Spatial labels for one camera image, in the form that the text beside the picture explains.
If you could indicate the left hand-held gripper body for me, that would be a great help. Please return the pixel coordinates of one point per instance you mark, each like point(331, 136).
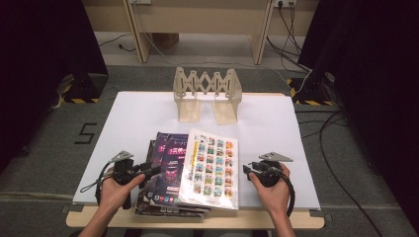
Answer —
point(123, 169)

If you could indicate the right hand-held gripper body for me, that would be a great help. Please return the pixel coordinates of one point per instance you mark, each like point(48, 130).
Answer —
point(268, 173)

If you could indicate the purple glossy magazine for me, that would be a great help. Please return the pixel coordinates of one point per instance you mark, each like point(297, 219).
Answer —
point(157, 144)
point(171, 177)

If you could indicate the white book with picture grid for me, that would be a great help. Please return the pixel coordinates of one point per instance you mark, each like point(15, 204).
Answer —
point(210, 171)

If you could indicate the dark brown glossy magazine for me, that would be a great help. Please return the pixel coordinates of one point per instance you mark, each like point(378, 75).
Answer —
point(148, 212)

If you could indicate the beige expandable book stand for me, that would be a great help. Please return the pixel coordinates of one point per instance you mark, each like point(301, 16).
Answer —
point(189, 110)

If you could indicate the person's right hand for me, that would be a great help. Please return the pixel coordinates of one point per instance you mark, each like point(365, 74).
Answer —
point(275, 197)

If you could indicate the person's left hand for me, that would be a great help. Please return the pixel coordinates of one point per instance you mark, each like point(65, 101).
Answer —
point(113, 194)

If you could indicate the black stand base striped tape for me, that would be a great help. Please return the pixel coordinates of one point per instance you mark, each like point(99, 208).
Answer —
point(313, 92)
point(89, 87)

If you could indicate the black curtain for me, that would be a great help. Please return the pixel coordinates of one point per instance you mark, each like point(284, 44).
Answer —
point(378, 82)
point(39, 65)

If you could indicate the beige wooden desk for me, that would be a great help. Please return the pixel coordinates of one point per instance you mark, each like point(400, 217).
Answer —
point(197, 19)

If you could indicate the white wall socket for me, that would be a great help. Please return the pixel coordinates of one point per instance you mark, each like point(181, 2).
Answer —
point(285, 2)

